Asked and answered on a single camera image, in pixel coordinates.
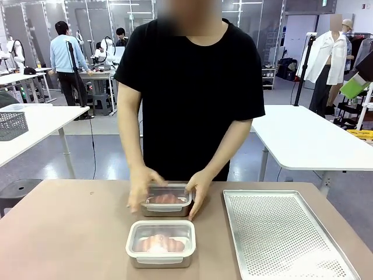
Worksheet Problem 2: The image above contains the golden croissant bread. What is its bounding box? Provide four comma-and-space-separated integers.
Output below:
150, 193, 187, 205
136, 233, 186, 253

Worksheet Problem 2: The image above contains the translucent white clip lid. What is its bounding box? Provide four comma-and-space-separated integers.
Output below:
140, 183, 193, 213
125, 219, 197, 261

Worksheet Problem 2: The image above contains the stainless steel rectangular container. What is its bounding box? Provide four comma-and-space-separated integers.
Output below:
141, 186, 193, 218
126, 221, 196, 270

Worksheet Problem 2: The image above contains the person's right forearm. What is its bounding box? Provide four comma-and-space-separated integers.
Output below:
116, 78, 150, 176

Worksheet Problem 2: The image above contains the person's left forearm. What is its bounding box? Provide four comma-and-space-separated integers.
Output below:
203, 118, 254, 181

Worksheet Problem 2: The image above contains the person's left hand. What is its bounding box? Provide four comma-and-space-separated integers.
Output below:
185, 170, 216, 222

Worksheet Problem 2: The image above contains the person's right hand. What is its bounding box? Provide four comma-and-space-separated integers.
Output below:
126, 167, 169, 214

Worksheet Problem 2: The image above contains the black trolley cart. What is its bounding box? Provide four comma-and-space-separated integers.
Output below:
334, 93, 365, 131

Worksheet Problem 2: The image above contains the mannequin in white shirt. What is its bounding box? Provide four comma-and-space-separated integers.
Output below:
302, 14, 350, 117

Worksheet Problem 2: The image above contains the clothes rack with garments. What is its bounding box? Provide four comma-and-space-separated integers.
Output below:
346, 31, 373, 72

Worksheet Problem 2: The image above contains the yellow flat crate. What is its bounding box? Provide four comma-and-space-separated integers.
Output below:
346, 129, 373, 143

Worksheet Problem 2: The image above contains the mannequin with beige cap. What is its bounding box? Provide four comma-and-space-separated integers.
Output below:
342, 19, 356, 72

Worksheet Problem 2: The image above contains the white table with rounded corner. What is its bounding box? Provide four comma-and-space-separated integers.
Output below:
251, 104, 373, 200

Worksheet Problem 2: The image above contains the black bags pile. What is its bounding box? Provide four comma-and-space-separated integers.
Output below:
276, 57, 298, 82

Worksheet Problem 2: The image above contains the white shoe rack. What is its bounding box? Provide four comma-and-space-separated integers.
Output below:
261, 66, 276, 90

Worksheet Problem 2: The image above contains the perforated metal baking tray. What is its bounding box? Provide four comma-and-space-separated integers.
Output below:
223, 189, 362, 280

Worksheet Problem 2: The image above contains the person in black T-shirt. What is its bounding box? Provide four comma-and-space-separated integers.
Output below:
113, 0, 266, 183

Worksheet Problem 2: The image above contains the black-haired seated person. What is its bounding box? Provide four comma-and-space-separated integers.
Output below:
115, 27, 129, 48

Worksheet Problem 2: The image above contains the grey step stool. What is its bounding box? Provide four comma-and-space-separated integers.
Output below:
92, 93, 114, 116

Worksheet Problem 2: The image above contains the man in light blue sweater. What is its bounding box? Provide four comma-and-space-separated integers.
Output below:
49, 20, 92, 107

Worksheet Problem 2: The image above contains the white table with basket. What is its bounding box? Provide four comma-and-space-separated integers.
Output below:
0, 103, 90, 179

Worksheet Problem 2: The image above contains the white background work table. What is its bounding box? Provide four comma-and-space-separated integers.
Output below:
0, 71, 54, 103

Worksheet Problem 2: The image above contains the grey perforated basket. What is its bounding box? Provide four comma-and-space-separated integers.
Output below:
0, 111, 29, 142

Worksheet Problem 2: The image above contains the black round stool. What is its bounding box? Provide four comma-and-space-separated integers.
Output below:
0, 178, 44, 219

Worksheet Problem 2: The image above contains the black tripod stand with cable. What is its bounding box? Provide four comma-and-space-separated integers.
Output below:
65, 40, 97, 179

